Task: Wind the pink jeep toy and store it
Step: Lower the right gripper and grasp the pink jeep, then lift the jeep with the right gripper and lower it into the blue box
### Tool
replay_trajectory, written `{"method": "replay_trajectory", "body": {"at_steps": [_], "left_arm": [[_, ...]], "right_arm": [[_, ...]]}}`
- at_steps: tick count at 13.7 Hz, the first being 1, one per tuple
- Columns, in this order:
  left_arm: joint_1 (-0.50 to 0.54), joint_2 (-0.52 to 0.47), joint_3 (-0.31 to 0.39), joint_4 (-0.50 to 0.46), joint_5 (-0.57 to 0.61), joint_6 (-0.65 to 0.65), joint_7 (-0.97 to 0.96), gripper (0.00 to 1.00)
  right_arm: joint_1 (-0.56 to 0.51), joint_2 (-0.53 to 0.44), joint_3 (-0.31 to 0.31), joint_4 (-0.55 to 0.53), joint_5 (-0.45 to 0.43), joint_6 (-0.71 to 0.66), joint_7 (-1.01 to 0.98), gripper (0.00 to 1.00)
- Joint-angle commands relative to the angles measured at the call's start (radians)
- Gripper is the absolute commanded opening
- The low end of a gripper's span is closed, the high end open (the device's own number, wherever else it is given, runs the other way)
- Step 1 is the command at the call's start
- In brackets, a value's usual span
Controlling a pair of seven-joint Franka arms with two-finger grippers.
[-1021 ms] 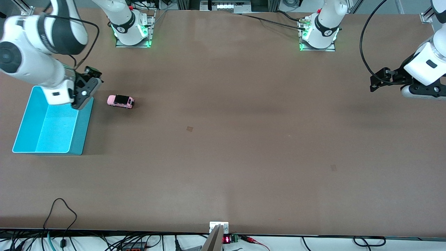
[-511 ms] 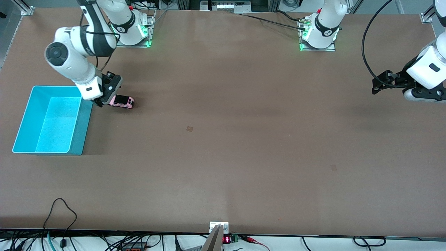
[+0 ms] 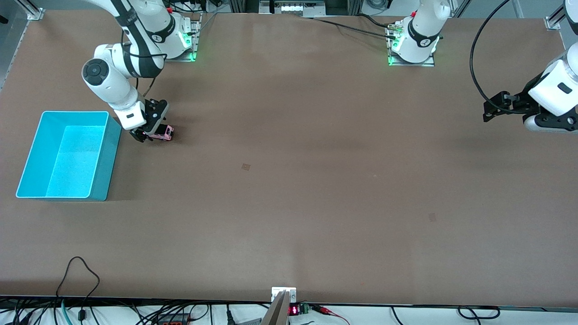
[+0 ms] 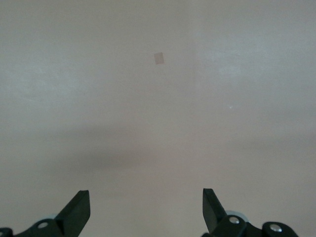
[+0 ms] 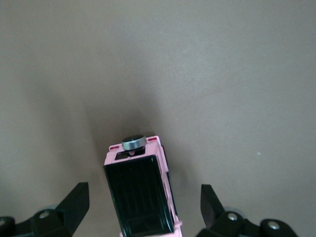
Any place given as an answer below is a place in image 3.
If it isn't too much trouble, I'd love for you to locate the black cable to arm base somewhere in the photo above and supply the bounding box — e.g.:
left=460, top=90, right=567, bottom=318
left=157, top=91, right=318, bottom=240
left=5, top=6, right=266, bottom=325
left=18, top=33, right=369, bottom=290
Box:
left=311, top=14, right=399, bottom=39

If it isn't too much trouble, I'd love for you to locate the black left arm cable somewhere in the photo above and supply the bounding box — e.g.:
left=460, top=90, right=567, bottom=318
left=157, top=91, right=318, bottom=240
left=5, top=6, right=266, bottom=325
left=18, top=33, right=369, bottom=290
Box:
left=469, top=0, right=516, bottom=113

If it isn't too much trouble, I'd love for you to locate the white control box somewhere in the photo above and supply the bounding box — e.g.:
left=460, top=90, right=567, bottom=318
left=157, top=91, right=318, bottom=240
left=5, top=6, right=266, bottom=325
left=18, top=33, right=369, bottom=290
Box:
left=259, top=0, right=326, bottom=18

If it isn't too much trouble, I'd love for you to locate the orange power strip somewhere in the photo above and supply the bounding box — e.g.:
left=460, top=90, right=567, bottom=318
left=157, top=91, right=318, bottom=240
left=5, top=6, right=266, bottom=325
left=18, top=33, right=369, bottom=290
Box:
left=156, top=313, right=191, bottom=325

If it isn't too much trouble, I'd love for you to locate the pink toy jeep black roof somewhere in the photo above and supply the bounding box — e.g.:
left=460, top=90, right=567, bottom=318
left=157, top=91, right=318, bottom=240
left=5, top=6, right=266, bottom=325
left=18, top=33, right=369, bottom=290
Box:
left=147, top=125, right=175, bottom=142

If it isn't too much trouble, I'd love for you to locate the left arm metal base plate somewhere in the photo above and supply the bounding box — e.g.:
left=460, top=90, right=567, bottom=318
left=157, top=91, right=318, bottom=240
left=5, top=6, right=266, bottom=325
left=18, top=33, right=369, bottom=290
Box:
left=386, top=20, right=435, bottom=67

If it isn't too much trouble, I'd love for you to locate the red clip lead wire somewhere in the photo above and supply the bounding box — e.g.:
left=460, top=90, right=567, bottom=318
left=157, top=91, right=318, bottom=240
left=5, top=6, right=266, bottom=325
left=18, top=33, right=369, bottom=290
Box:
left=311, top=304, right=351, bottom=325

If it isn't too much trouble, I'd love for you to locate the thin black looped cable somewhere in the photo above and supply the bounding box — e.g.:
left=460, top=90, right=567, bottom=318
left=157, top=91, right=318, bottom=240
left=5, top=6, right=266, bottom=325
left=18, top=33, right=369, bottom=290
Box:
left=56, top=256, right=100, bottom=319

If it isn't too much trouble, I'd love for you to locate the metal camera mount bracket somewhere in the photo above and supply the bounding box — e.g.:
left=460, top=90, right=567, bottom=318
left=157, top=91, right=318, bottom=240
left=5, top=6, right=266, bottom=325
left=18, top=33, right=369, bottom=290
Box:
left=261, top=287, right=297, bottom=325

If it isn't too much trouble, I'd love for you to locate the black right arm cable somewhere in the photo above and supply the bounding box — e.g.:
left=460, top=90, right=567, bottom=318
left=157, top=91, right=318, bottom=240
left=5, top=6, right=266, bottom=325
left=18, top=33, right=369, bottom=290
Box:
left=121, top=38, right=158, bottom=101

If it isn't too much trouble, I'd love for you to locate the black coiled cable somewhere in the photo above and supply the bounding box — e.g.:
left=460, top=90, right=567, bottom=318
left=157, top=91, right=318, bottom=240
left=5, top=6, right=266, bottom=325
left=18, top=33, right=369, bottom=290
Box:
left=457, top=306, right=501, bottom=320

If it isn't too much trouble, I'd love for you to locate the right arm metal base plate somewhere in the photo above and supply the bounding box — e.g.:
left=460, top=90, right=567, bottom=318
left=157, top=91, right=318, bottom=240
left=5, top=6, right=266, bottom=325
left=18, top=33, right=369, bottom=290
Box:
left=163, top=13, right=202, bottom=62

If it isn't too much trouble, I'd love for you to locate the cyan plastic storage bin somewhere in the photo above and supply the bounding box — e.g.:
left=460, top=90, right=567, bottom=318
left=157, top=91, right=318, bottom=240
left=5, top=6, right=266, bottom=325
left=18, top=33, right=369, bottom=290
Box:
left=16, top=111, right=122, bottom=201

